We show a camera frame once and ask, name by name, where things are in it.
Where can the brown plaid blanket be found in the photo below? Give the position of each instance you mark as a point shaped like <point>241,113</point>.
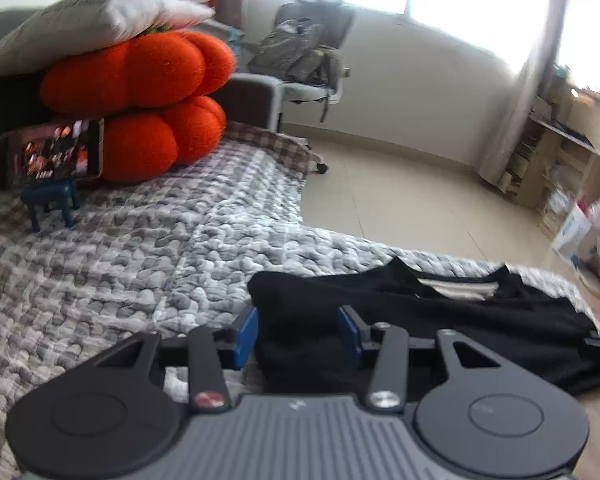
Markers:
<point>275,142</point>

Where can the wooden shelf unit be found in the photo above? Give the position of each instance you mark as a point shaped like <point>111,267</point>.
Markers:
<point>545,160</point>

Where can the grey patterned quilt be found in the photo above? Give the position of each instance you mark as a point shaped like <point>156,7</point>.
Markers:
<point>154,240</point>

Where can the grey backpack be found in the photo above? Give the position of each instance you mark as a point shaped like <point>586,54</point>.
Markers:
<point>290,50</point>

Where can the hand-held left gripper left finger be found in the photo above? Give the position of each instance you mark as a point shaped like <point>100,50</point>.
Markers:
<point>247,330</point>

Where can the blue phone stand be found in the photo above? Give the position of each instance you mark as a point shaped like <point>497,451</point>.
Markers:
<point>49,192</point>

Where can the black shirt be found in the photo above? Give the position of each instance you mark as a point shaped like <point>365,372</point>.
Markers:
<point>455,330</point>

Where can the orange plush cushion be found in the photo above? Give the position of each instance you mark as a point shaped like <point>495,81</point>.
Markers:
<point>144,70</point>

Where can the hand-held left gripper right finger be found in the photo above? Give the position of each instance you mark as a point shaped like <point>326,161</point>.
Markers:
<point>349,330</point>

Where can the grey office chair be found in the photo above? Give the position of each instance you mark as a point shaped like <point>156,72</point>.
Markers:
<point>305,91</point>

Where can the white pillow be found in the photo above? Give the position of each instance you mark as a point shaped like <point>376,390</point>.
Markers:
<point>79,25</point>

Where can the window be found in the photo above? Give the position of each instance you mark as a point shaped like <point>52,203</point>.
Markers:
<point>455,5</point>

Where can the white paper bag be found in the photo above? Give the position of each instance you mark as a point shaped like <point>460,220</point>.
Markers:
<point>572,235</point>

